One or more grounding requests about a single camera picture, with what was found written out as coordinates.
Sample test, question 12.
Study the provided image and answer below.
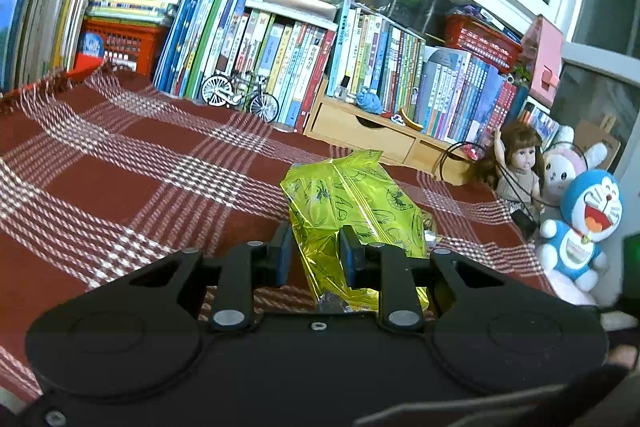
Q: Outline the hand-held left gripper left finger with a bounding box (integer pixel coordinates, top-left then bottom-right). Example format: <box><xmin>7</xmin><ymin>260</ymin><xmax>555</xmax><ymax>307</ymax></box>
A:
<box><xmin>127</xmin><ymin>224</ymin><xmax>294</xmax><ymax>333</ymax></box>

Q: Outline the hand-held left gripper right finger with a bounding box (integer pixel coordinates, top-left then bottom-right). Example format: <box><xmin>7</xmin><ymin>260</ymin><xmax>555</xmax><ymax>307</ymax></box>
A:
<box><xmin>340</xmin><ymin>227</ymin><xmax>512</xmax><ymax>333</ymax></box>

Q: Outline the yellow-green snack bag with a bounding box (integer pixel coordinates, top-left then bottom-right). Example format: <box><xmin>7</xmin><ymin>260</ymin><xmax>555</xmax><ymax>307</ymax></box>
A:
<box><xmin>279</xmin><ymin>148</ymin><xmax>431</xmax><ymax>314</ymax></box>

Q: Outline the long row of paperback books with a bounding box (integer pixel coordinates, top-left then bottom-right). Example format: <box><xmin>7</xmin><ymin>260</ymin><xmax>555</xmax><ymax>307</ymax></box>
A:
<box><xmin>327</xmin><ymin>0</ymin><xmax>531</xmax><ymax>145</ymax></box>

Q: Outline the row of medium colourful books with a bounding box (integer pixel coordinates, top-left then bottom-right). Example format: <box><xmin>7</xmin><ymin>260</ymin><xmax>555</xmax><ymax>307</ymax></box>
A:
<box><xmin>220</xmin><ymin>4</ymin><xmax>337</xmax><ymax>130</ymax></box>

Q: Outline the row of tall thin picture books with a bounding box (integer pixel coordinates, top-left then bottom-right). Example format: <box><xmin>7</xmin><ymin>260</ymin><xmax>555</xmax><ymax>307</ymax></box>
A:
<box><xmin>152</xmin><ymin>0</ymin><xmax>241</xmax><ymax>100</ymax></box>

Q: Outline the row of pale-spined books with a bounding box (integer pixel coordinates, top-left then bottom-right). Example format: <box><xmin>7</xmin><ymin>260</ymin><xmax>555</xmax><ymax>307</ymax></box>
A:
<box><xmin>0</xmin><ymin>0</ymin><xmax>91</xmax><ymax>95</ymax></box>

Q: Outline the blue white cat plush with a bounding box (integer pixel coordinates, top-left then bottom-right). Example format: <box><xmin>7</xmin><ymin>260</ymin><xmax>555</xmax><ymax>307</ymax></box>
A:
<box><xmin>535</xmin><ymin>169</ymin><xmax>625</xmax><ymax>293</ymax></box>

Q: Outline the white pink bunny plush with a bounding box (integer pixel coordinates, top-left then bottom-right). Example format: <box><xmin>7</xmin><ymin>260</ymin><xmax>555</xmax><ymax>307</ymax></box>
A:
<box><xmin>540</xmin><ymin>124</ymin><xmax>611</xmax><ymax>208</ymax></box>

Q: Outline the wooden desk organizer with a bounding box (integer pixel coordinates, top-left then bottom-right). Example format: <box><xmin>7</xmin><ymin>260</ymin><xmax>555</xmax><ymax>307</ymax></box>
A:
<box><xmin>302</xmin><ymin>74</ymin><xmax>493</xmax><ymax>188</ymax></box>

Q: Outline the brown cardboard piece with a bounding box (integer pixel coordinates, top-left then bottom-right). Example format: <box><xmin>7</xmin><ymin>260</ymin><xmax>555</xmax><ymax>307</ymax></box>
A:
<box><xmin>575</xmin><ymin>114</ymin><xmax>621</xmax><ymax>168</ymax></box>

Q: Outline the curved wooden tray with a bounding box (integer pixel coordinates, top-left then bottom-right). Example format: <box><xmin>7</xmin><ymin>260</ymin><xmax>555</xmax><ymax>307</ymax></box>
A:
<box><xmin>391</xmin><ymin>107</ymin><xmax>426</xmax><ymax>132</ymax></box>

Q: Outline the brown-haired doll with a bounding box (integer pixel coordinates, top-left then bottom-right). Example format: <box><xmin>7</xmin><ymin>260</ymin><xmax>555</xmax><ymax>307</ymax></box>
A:
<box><xmin>462</xmin><ymin>122</ymin><xmax>548</xmax><ymax>228</ymax></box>

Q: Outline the blue ceramic figure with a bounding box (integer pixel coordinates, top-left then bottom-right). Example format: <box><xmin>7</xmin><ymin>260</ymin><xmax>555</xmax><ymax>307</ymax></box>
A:
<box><xmin>356</xmin><ymin>88</ymin><xmax>383</xmax><ymax>112</ymax></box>

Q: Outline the small row of thin booklets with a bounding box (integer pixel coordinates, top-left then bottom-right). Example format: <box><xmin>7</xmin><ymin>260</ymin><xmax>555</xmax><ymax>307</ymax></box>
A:
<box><xmin>517</xmin><ymin>96</ymin><xmax>561</xmax><ymax>140</ymax></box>

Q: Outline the miniature bicycle model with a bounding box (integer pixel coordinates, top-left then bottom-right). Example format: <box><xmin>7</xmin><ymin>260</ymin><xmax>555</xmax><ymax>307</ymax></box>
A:
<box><xmin>201</xmin><ymin>69</ymin><xmax>281</xmax><ymax>124</ymax></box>

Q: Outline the red white plaid blanket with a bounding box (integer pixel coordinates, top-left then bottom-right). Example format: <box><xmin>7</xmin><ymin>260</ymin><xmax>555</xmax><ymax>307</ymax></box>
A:
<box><xmin>0</xmin><ymin>62</ymin><xmax>556</xmax><ymax>398</ymax></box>

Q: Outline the pink box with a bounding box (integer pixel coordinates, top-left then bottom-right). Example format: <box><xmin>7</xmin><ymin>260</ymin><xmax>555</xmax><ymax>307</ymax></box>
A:
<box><xmin>520</xmin><ymin>14</ymin><xmax>566</xmax><ymax>108</ymax></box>

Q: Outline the grey flat box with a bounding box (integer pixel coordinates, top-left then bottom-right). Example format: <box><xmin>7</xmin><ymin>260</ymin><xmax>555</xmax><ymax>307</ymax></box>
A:
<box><xmin>262</xmin><ymin>0</ymin><xmax>338</xmax><ymax>30</ymax></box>

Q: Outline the red plastic basket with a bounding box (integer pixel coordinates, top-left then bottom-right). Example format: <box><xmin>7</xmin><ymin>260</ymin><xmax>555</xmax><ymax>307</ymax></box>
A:
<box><xmin>445</xmin><ymin>14</ymin><xmax>523</xmax><ymax>72</ymax></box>

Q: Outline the red plastic crate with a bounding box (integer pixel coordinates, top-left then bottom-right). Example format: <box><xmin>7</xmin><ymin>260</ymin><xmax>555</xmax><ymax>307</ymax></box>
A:
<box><xmin>80</xmin><ymin>18</ymin><xmax>168</xmax><ymax>78</ymax></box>

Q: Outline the blue round toy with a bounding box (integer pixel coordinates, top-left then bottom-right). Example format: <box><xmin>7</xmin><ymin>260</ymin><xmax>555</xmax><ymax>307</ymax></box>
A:
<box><xmin>80</xmin><ymin>32</ymin><xmax>106</xmax><ymax>58</ymax></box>

